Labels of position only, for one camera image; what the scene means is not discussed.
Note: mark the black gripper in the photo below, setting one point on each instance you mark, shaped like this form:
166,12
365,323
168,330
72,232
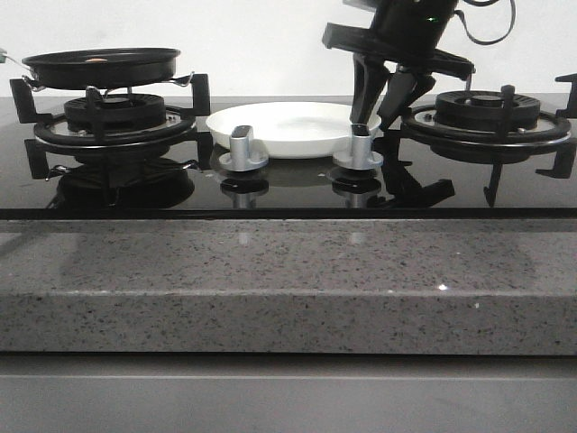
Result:
412,48

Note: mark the white plate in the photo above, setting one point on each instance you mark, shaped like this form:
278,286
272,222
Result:
288,130

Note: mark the black frying pan mint handle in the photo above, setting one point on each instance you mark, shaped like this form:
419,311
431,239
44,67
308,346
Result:
126,67

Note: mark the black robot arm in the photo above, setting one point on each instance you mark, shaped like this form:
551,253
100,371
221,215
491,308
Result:
390,14

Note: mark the silver stove knob near gripper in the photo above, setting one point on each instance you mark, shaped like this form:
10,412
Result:
359,156

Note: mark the black empty burner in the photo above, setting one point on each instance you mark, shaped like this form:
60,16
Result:
486,124

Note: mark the silver stove knob near pan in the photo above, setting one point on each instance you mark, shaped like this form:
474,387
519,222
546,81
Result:
242,155

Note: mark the black empty burner grate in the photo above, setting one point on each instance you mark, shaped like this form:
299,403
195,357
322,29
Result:
416,176

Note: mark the black glass gas cooktop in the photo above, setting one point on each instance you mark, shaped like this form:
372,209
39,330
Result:
186,182

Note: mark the black burner under pan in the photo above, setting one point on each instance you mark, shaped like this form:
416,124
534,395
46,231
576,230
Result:
121,123

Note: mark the black pan support grate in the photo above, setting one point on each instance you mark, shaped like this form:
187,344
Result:
22,89

